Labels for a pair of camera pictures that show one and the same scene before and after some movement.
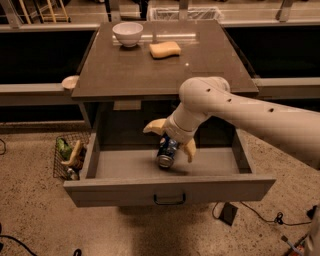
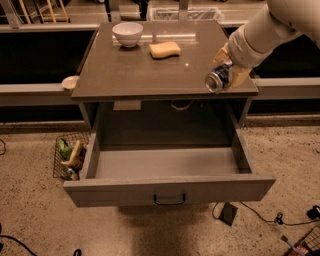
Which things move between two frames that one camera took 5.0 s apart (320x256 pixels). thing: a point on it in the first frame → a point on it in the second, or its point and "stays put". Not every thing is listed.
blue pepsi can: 166,150 → 217,79
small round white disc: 70,81 stays put
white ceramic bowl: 128,33 stays put
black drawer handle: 169,203 stays put
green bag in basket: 63,149 stays put
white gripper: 174,130 → 237,50
